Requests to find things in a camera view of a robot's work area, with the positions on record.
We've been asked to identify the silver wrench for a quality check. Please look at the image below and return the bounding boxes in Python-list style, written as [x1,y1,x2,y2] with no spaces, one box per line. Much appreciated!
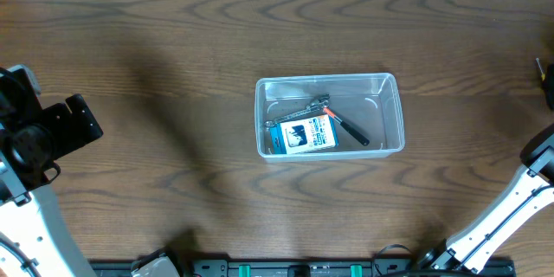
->
[264,96,330,128]

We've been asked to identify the small claw hammer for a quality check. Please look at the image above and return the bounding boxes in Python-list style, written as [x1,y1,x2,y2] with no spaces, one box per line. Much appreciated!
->
[306,93,370,146]

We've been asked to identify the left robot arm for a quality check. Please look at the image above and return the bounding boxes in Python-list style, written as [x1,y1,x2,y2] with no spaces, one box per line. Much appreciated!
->
[1,65,103,276]

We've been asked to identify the clear plastic container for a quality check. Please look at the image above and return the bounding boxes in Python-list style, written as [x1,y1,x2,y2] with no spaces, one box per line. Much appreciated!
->
[254,73,405,162]

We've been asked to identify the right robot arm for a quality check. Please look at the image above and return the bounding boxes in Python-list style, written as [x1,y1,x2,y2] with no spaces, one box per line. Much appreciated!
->
[415,126,553,274]

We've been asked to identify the black yellow screwdriver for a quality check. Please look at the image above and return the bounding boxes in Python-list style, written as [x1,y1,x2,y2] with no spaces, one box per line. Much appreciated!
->
[535,58,546,82]

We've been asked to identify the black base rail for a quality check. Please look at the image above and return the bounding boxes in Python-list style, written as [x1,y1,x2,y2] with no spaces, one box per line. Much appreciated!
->
[88,258,516,277]

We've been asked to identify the blue white screw box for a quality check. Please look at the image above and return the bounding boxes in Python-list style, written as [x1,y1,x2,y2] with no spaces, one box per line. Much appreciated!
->
[269,114,338,155]

